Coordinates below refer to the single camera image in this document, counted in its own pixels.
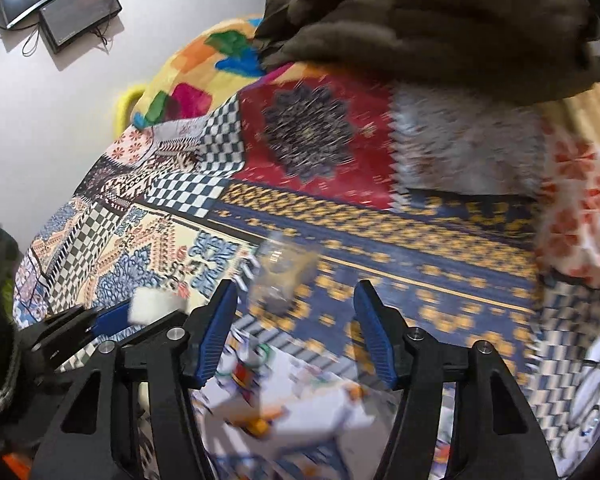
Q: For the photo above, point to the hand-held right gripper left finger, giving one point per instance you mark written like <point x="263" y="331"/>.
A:
<point x="215" y="330"/>

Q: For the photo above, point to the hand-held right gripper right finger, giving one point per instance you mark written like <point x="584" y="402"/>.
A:
<point x="375" y="340"/>

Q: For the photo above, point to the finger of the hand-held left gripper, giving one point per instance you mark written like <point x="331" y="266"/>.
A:
<point x="150" y="330"/>
<point x="110" y="317"/>

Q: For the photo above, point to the white tape roll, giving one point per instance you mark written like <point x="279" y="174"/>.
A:
<point x="155" y="305"/>

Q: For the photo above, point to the clear plastic wrapper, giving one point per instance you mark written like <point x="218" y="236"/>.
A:
<point x="280" y="270"/>

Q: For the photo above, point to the patchwork printed bedsheet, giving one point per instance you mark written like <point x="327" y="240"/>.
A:
<point x="380" y="260"/>

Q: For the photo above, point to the yellow plastic chair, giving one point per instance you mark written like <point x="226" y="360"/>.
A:
<point x="122" y="105"/>

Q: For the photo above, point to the colourful patchwork pillow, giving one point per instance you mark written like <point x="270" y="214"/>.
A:
<point x="190" y="60"/>

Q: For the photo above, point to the beige blanket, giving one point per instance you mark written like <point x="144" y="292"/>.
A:
<point x="590" y="105"/>

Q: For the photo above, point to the brown quilted blanket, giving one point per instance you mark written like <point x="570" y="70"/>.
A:
<point x="430" y="20"/>

